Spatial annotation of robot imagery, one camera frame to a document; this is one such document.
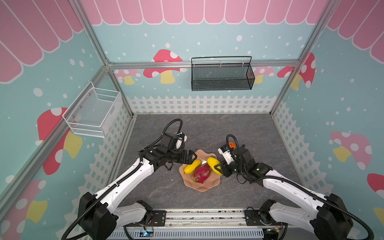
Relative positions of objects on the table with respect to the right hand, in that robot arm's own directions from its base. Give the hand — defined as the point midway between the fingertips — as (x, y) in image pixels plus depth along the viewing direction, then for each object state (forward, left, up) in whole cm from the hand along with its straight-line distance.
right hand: (216, 165), depth 80 cm
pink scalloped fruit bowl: (-5, +1, -9) cm, 10 cm away
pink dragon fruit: (-3, +8, -4) cm, 9 cm away
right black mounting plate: (-23, -18, -11) cm, 31 cm away
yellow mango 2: (+1, +2, +2) cm, 3 cm away
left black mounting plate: (-23, +30, -11) cm, 39 cm away
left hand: (+2, +15, +4) cm, 16 cm away
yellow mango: (+1, +14, -6) cm, 16 cm away
